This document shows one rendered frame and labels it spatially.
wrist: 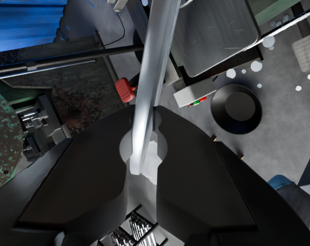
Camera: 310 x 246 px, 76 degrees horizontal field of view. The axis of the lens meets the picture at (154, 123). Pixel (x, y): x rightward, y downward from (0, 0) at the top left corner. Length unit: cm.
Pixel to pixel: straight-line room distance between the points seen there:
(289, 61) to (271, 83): 13
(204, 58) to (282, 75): 81
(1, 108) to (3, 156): 30
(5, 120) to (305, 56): 158
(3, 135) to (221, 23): 138
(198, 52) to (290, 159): 102
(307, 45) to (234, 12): 63
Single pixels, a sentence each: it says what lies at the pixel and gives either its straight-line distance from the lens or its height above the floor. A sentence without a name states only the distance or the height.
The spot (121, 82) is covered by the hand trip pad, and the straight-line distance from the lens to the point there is 61.
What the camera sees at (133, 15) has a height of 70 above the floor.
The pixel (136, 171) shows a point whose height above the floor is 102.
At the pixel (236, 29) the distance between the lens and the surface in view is 35.
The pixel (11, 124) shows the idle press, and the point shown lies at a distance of 152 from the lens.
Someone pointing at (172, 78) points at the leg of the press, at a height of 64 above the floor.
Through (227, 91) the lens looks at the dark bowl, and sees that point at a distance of 123.
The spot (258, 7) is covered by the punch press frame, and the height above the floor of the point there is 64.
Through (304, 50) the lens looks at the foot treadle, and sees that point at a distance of 95.
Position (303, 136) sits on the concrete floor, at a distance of 122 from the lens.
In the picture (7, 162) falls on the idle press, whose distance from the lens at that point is 150.
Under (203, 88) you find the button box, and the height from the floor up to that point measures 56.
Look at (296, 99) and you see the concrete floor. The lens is 116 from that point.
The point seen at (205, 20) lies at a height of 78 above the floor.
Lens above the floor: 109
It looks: 38 degrees down
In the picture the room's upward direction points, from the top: 117 degrees counter-clockwise
